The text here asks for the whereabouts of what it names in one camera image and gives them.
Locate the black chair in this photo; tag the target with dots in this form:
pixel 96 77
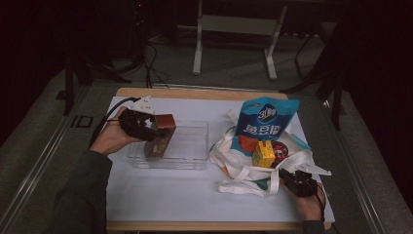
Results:
pixel 303 48

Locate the white canvas tote bag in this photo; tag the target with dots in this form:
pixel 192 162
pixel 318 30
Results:
pixel 250 175

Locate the blue snack pouch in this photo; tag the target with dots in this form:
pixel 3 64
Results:
pixel 263 130

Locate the red round tin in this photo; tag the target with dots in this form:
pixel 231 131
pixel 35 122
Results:
pixel 280 150

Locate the clear plastic container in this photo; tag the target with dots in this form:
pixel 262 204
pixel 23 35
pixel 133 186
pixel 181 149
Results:
pixel 190 146

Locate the white table mat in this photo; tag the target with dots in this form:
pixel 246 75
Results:
pixel 181 198

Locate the yellow drink carton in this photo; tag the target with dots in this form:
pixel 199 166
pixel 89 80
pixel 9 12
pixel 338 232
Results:
pixel 263 156

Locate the white metal desk frame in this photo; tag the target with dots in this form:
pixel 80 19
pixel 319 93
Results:
pixel 240 25

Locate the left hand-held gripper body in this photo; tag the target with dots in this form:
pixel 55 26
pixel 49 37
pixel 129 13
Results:
pixel 136 125

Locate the person's right hand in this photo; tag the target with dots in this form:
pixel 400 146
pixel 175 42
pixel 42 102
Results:
pixel 311 208

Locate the aluminium frame rail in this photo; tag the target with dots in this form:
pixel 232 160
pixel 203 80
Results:
pixel 39 165
pixel 357 182

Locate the dark curtain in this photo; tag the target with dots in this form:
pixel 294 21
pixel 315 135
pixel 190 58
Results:
pixel 26 48
pixel 383 65

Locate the brown cookie box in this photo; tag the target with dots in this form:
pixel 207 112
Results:
pixel 159 146

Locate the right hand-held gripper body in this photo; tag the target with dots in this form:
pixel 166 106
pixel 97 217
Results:
pixel 303 185

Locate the wooden table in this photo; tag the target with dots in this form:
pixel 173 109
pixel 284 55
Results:
pixel 201 94

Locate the person's left hand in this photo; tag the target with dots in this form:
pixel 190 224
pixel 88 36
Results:
pixel 108 138

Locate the black tripod pole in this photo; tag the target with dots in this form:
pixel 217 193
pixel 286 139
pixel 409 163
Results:
pixel 140 32

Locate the black metal stand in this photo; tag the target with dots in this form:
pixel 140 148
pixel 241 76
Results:
pixel 337 107
pixel 68 91

